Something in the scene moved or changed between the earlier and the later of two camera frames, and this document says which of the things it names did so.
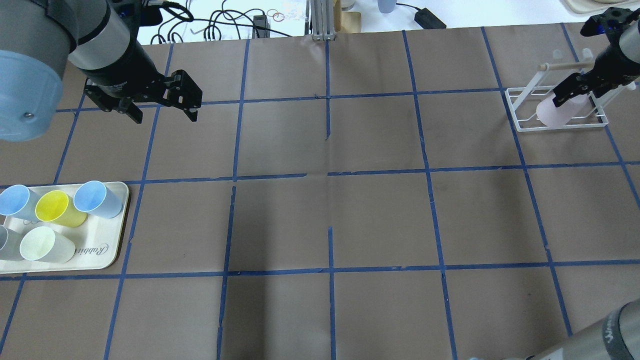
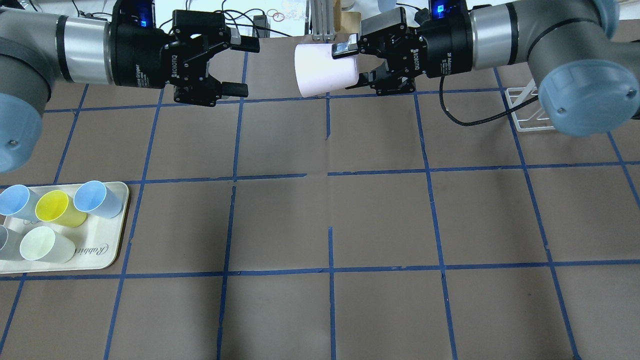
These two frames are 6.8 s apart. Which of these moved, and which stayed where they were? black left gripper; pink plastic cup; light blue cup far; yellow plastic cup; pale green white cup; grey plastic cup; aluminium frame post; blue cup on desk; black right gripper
Moved: black right gripper; black left gripper; pink plastic cup
Stayed: light blue cup far; aluminium frame post; grey plastic cup; yellow plastic cup; pale green white cup; blue cup on desk
